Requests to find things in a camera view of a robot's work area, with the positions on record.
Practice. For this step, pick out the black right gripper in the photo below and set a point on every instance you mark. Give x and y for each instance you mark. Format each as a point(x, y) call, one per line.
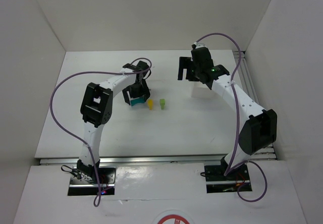
point(189, 68)

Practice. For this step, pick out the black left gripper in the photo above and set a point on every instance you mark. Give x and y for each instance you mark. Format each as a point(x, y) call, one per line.
point(136, 92)

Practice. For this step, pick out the teal arch block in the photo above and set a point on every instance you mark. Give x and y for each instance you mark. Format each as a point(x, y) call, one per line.
point(138, 100)

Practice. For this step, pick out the yellow cube block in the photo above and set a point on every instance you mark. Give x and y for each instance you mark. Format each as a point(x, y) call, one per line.
point(150, 103)

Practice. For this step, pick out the green cube block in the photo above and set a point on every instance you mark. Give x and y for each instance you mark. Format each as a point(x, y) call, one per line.
point(162, 102)

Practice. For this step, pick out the white perforated plastic basket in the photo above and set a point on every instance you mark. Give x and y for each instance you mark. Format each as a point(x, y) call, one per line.
point(200, 90)

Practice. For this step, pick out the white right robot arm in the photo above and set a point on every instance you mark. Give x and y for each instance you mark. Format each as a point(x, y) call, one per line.
point(256, 126)

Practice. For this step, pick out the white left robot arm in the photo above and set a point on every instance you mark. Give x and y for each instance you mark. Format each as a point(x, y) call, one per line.
point(97, 105)

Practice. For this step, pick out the round red white sticker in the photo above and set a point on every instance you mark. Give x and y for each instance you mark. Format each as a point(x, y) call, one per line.
point(173, 216)

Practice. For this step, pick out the aluminium front rail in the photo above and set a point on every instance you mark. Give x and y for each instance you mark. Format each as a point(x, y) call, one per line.
point(143, 159)

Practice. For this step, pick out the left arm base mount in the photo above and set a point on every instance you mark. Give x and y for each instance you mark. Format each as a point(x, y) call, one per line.
point(83, 185)

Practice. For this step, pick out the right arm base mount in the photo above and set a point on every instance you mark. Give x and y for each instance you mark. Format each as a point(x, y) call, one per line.
point(216, 182)

